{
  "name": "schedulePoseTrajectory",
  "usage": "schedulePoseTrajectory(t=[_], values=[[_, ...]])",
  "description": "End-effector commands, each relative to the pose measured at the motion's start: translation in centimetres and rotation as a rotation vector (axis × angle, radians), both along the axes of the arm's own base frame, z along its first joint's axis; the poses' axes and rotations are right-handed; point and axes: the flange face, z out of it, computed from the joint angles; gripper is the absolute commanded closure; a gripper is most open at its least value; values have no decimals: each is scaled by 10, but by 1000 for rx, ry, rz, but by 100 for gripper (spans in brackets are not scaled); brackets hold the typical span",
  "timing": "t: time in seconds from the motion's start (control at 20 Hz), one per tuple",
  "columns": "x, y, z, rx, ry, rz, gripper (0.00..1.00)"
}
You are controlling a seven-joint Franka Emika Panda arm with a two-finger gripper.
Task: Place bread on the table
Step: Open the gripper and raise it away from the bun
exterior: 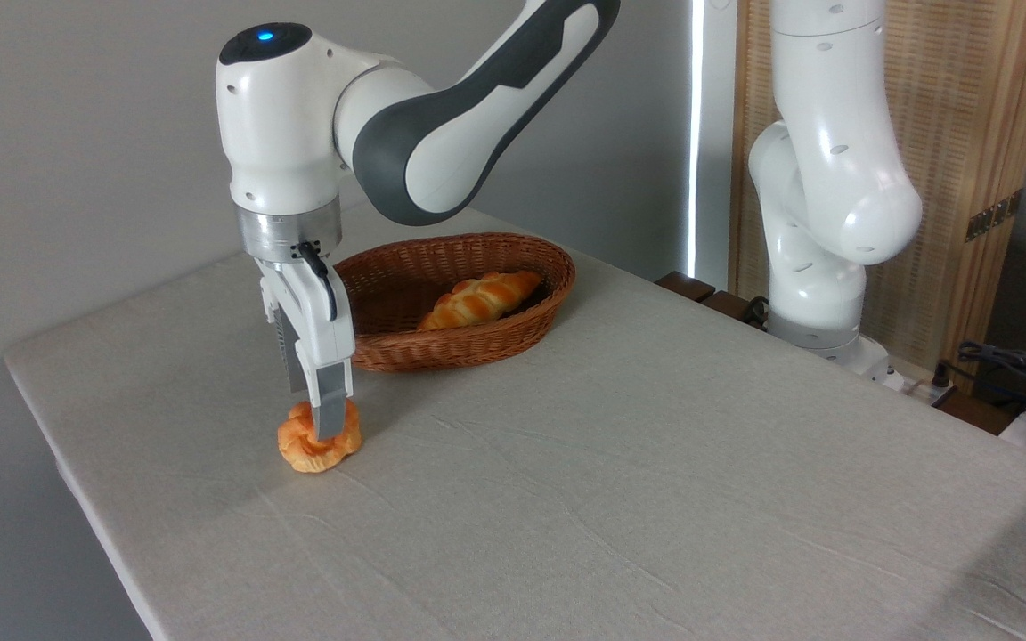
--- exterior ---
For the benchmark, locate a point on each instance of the long braided bread loaf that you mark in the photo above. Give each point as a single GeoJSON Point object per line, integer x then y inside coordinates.
{"type": "Point", "coordinates": [477, 301]}

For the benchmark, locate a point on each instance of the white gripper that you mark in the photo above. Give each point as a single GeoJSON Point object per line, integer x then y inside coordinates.
{"type": "Point", "coordinates": [317, 312]}

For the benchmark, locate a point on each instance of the round orange bread roll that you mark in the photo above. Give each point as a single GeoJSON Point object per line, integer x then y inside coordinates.
{"type": "Point", "coordinates": [299, 450]}

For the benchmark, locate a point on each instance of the brown wicker basket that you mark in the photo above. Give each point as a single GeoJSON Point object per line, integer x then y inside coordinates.
{"type": "Point", "coordinates": [477, 349]}

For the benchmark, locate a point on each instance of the dark brown wooden board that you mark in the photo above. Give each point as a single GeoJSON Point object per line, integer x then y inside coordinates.
{"type": "Point", "coordinates": [691, 287]}

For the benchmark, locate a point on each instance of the dark metal screen hinge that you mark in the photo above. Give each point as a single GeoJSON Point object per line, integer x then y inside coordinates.
{"type": "Point", "coordinates": [994, 215]}

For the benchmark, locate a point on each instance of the light grey tablecloth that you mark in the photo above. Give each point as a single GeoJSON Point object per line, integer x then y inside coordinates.
{"type": "Point", "coordinates": [566, 499]}

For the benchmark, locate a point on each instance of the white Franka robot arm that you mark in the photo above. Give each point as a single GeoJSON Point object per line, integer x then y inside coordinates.
{"type": "Point", "coordinates": [281, 116]}

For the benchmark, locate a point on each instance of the white vertical window frame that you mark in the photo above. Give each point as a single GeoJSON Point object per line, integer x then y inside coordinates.
{"type": "Point", "coordinates": [709, 133]}

